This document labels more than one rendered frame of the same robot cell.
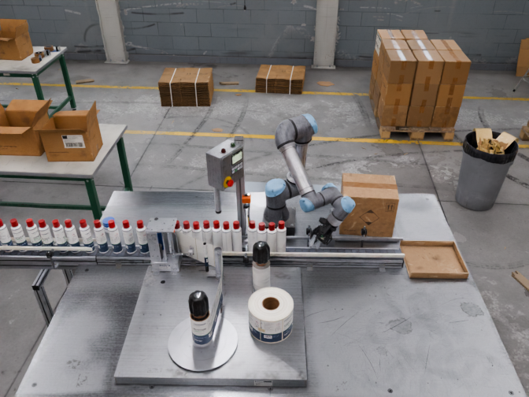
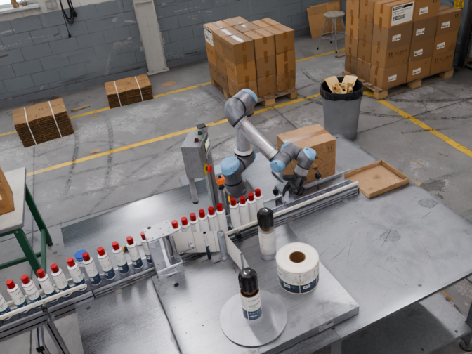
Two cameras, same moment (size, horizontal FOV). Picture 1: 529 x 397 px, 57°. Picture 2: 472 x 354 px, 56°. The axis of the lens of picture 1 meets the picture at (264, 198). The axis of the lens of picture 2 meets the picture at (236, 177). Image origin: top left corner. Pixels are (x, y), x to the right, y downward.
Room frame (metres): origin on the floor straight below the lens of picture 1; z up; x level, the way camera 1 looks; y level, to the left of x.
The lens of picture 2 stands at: (0.19, 0.75, 2.55)
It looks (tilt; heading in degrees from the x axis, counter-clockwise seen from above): 34 degrees down; 338
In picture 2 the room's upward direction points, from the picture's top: 8 degrees counter-clockwise
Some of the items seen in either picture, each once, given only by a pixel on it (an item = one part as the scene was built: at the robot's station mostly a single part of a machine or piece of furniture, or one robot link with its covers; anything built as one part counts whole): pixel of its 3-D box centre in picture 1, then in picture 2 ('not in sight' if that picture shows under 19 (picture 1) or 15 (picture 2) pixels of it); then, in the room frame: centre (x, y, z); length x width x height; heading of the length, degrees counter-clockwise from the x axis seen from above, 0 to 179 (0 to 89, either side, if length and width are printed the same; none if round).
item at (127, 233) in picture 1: (128, 236); (119, 257); (2.01, 0.72, 0.98); 0.05 x 0.05 x 0.20
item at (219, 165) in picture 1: (225, 165); (197, 154); (2.08, 0.19, 1.38); 0.17 x 0.10 x 0.19; 144
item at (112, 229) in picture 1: (114, 236); (105, 263); (2.01, 0.80, 0.98); 0.05 x 0.05 x 0.20
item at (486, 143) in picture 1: (493, 151); (343, 93); (3.75, -2.01, 0.50); 0.42 x 0.41 x 0.28; 85
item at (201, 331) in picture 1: (200, 318); (250, 294); (1.40, 0.27, 1.04); 0.09 x 0.09 x 0.29
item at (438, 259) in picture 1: (432, 258); (376, 178); (1.97, -0.91, 0.85); 0.30 x 0.26 x 0.04; 89
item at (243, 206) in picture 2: (261, 239); (244, 211); (1.99, 0.01, 0.98); 0.05 x 0.05 x 0.20
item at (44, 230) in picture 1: (46, 235); (31, 291); (2.02, 1.16, 0.98); 0.05 x 0.05 x 0.20
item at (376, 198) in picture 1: (367, 205); (305, 154); (2.29, -0.59, 0.99); 0.30 x 0.24 x 0.27; 84
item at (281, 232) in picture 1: (281, 237); (258, 204); (2.00, -0.09, 0.98); 0.05 x 0.05 x 0.20
